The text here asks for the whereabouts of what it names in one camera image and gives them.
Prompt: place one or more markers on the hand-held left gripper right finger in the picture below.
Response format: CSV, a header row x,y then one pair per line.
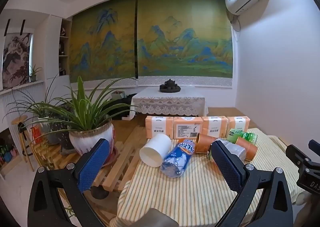
x,y
226,167

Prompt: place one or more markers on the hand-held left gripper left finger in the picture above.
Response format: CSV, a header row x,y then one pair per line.
x,y
93,164

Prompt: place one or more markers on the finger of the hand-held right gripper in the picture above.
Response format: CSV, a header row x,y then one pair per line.
x,y
314,145
297,154

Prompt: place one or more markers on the white paper cup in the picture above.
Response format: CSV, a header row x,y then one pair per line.
x,y
156,152

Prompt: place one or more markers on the orange paper cup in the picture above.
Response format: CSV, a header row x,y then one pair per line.
x,y
203,143
248,148

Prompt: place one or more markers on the clear crumpled plastic bottle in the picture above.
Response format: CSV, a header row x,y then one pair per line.
x,y
233,149

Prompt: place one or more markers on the green plant in white pot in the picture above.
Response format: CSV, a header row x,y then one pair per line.
x,y
91,139

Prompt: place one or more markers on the wooden slat rack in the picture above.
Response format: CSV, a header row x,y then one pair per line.
x,y
122,159

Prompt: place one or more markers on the green label plastic bottle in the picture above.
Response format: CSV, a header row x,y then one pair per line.
x,y
241,135

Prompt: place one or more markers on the striped yellow tablecloth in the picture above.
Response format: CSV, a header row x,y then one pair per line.
x,y
200,192

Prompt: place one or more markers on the orange tissue pack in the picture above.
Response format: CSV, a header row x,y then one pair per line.
x,y
187,127
238,122
159,127
215,125

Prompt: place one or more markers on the blue label plastic bottle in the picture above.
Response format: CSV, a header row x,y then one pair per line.
x,y
178,158

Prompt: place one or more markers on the black bag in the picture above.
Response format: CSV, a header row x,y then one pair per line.
x,y
120,109

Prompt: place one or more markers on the red package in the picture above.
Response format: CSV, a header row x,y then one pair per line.
x,y
36,135

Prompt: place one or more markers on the thin-leaf plant in dark pot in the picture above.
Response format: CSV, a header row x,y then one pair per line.
x,y
48,114

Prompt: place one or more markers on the paper bag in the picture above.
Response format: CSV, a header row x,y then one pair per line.
x,y
118,95

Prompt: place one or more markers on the round wooden stool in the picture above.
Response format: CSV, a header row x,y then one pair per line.
x,y
20,123

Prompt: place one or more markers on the low table with lace cloth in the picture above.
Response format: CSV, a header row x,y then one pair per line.
x,y
167,103

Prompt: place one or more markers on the dark tea set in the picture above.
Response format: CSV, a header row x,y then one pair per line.
x,y
170,86

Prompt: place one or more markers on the small potted plant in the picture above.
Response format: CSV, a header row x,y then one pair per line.
x,y
33,74

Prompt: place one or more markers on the narrow landscape painting blind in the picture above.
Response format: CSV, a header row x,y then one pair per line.
x,y
105,42

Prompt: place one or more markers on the wide landscape painting blind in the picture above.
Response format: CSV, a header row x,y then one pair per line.
x,y
185,39

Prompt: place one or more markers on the wooden wall shelf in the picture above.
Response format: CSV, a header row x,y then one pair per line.
x,y
63,47

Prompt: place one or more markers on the ink painting wall scroll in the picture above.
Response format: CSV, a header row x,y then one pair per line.
x,y
16,62

